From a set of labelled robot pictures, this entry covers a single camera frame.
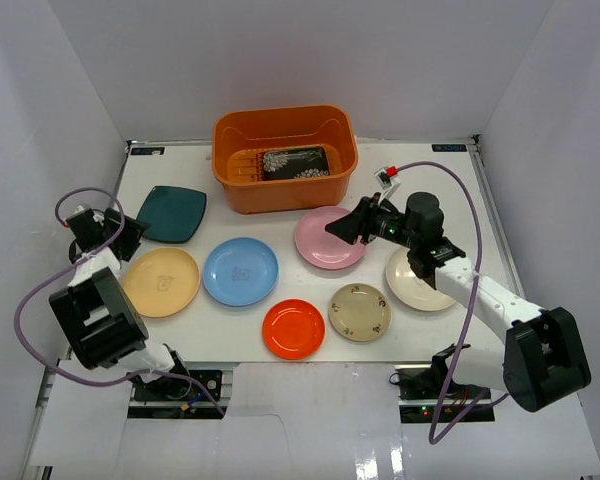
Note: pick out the teal square plate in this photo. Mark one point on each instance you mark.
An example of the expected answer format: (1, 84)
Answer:
(172, 214)

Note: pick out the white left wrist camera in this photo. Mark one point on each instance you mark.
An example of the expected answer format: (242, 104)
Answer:
(84, 215)

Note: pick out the beige floral round plate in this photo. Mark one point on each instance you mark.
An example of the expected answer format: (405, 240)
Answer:
(359, 312)

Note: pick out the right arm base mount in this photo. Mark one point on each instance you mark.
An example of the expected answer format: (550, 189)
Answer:
(418, 396)

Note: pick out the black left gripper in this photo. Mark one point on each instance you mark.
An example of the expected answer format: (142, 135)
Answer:
(121, 233)

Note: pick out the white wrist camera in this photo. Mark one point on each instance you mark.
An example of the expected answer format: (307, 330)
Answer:
(84, 215)
(387, 177)

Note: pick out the cream white round plate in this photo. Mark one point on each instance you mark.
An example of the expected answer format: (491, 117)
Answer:
(411, 290)

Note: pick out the pink round plate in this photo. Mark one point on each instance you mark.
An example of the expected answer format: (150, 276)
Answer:
(320, 248)

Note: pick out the black floral square plate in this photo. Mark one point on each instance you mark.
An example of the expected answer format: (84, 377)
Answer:
(296, 163)

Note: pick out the yellow round plate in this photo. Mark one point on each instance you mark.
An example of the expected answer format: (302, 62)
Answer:
(162, 282)

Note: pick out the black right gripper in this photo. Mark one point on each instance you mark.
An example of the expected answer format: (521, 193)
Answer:
(360, 222)

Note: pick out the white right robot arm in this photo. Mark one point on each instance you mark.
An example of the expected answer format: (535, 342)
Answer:
(543, 359)

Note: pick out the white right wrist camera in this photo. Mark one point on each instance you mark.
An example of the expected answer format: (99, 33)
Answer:
(387, 177)

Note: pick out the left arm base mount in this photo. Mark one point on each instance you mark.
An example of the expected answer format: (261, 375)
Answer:
(174, 399)

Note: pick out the blue round plate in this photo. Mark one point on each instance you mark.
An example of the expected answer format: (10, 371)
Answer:
(240, 272)

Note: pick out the orange round plate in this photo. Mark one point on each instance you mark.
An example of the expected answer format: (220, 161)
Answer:
(293, 329)

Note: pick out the orange plastic bin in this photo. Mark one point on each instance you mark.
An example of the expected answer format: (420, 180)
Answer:
(241, 140)

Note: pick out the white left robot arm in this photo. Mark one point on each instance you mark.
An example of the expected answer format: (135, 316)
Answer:
(101, 324)

